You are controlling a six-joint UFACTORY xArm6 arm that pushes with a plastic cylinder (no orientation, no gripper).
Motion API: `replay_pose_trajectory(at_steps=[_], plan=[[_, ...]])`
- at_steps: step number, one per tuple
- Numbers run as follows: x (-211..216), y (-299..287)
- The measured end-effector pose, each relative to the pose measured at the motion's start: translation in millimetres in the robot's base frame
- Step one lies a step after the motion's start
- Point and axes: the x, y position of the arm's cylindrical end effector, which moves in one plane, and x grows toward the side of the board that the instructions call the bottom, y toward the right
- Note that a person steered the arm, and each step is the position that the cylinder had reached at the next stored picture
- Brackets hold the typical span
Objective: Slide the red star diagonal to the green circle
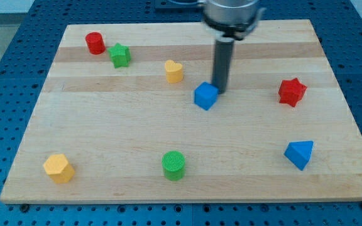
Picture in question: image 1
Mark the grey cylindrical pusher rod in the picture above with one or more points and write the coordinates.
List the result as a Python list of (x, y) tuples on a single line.
[(223, 51)]

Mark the wooden board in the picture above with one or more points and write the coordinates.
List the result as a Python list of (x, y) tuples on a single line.
[(115, 124)]

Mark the red cylinder block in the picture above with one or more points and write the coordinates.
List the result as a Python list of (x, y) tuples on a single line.
[(95, 43)]

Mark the green star block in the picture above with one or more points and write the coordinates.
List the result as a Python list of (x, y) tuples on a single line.
[(119, 55)]

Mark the blue cube block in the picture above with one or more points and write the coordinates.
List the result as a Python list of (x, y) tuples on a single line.
[(205, 95)]

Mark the blue triangle block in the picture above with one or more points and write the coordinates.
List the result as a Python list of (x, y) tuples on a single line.
[(299, 153)]

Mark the yellow hexagon block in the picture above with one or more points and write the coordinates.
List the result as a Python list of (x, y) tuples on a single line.
[(58, 168)]

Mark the yellow heart block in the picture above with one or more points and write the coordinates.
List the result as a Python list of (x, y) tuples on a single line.
[(174, 71)]

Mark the red star block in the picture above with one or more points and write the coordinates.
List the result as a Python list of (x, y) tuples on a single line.
[(291, 92)]

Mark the green cylinder block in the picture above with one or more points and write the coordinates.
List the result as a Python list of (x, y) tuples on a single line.
[(173, 165)]

